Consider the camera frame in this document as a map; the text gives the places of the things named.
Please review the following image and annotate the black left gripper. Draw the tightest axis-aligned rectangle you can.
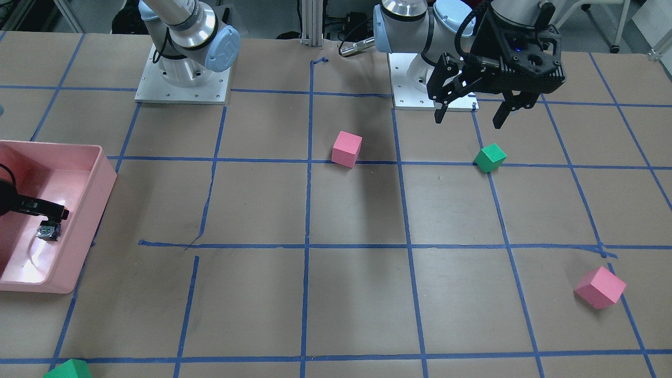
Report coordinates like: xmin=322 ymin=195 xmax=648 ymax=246
xmin=426 ymin=10 xmax=566 ymax=130

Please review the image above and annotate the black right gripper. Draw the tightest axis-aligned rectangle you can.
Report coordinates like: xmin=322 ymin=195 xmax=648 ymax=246
xmin=1 ymin=164 xmax=70 ymax=221

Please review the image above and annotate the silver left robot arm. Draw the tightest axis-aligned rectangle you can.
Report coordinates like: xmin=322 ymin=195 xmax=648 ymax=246
xmin=373 ymin=1 xmax=566 ymax=129

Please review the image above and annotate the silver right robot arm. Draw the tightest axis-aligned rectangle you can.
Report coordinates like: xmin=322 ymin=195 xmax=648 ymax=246
xmin=139 ymin=1 xmax=461 ymax=94

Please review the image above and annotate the pink plastic bin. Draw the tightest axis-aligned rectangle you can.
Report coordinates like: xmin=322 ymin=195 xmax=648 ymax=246
xmin=1 ymin=140 xmax=116 ymax=293

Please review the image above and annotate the green cube near base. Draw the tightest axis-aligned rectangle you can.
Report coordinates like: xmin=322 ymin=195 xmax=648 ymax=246
xmin=474 ymin=143 xmax=507 ymax=174

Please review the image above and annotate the pink cube at table centre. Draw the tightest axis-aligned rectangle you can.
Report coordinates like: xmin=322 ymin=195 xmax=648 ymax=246
xmin=331 ymin=131 xmax=363 ymax=169

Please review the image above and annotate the green cube near bin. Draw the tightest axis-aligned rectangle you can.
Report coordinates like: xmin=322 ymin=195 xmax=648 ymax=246
xmin=43 ymin=359 xmax=92 ymax=378

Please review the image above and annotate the pink cube far side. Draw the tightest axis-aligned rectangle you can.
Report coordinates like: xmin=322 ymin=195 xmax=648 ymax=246
xmin=574 ymin=266 xmax=627 ymax=310

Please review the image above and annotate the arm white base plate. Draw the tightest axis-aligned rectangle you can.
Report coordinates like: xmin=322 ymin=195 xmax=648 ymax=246
xmin=134 ymin=45 xmax=233 ymax=105
xmin=388 ymin=53 xmax=438 ymax=111

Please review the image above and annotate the aluminium frame post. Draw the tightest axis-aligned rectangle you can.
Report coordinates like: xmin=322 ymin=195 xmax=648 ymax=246
xmin=299 ymin=0 xmax=324 ymax=49

